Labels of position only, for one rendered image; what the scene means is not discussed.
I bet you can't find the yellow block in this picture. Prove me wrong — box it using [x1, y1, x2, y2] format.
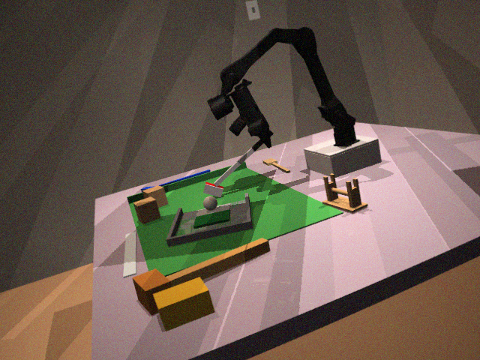
[153, 277, 215, 332]

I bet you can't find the white ball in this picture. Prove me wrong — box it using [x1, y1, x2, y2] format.
[203, 196, 218, 211]

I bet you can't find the green putting mat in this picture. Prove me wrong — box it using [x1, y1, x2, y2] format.
[129, 168, 343, 277]

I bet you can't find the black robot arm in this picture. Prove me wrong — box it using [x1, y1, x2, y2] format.
[207, 27, 360, 147]

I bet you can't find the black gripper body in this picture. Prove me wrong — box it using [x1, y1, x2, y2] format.
[238, 99, 270, 136]

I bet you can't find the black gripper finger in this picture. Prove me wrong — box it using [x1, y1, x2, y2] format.
[254, 127, 272, 148]

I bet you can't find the brown cube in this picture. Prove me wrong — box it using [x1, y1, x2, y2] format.
[133, 197, 161, 224]
[142, 186, 168, 208]

